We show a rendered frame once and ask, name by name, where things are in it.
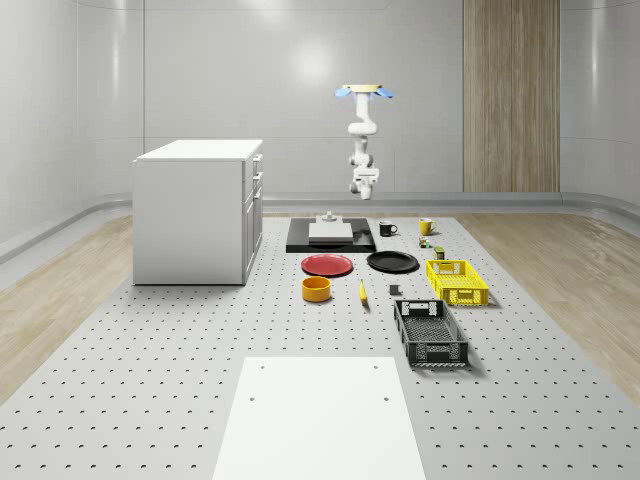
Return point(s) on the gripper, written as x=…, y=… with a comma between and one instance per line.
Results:
x=366, y=175

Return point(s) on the yellow bowl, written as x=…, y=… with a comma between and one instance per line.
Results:
x=316, y=292

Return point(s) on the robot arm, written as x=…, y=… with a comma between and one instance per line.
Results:
x=361, y=129

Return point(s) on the black mug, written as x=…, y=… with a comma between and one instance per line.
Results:
x=385, y=229

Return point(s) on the yellow mug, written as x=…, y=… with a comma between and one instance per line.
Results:
x=425, y=227

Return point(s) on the black stove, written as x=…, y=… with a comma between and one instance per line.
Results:
x=300, y=235

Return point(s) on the puzzle cube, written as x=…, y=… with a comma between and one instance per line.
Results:
x=425, y=243

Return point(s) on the black plate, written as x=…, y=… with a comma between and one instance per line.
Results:
x=392, y=262

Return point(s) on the red plate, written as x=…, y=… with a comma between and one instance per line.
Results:
x=327, y=265

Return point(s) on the flat-sided can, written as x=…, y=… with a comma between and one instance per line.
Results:
x=439, y=253

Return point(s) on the banana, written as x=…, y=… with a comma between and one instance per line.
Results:
x=363, y=292

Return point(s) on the grey cube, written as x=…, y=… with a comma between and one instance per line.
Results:
x=395, y=289

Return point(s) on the yellow basket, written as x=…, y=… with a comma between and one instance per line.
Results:
x=462, y=295

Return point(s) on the dark grey basket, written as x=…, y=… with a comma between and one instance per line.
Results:
x=430, y=332

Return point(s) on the white cabinet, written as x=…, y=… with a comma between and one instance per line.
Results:
x=190, y=220

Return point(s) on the white board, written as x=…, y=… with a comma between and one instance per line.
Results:
x=320, y=425

